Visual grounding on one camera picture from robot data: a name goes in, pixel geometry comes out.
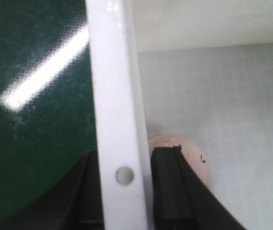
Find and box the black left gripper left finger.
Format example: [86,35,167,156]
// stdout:
[0,150,104,230]

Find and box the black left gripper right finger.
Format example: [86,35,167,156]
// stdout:
[151,146,244,230]

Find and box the pink round plush toy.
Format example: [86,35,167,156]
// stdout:
[148,135,211,187]

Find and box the white plastic tote box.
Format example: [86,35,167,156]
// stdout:
[86,0,273,230]

